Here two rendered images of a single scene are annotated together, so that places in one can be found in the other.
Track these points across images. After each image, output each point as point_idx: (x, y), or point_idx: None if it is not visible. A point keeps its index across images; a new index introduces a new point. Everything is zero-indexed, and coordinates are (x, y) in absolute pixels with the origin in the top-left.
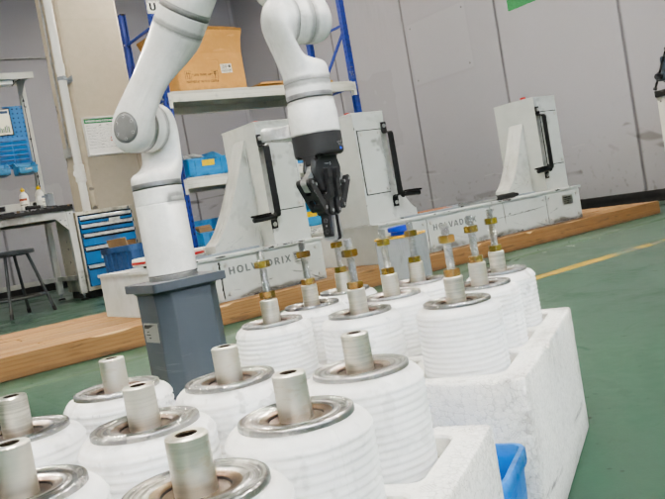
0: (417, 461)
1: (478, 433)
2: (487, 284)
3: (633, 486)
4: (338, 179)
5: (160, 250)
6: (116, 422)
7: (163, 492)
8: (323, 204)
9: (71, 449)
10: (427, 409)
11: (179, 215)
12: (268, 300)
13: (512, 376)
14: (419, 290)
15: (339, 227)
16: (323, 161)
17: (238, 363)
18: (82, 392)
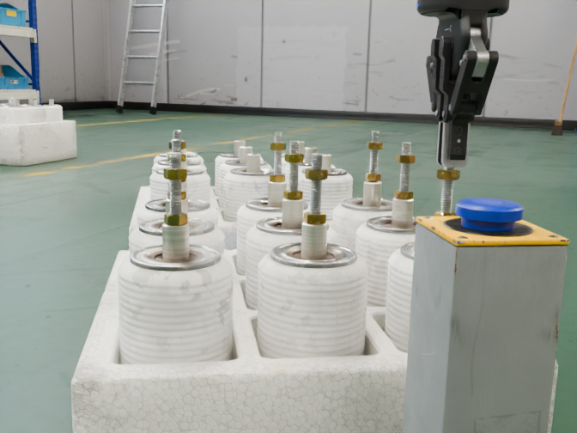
0: None
1: (134, 222)
2: (163, 221)
3: None
4: (443, 61)
5: None
6: (263, 162)
7: (188, 155)
8: (430, 100)
9: (284, 171)
10: (150, 195)
11: None
12: (367, 180)
13: (128, 251)
14: (256, 224)
15: (441, 145)
16: (443, 27)
17: (246, 164)
18: (342, 170)
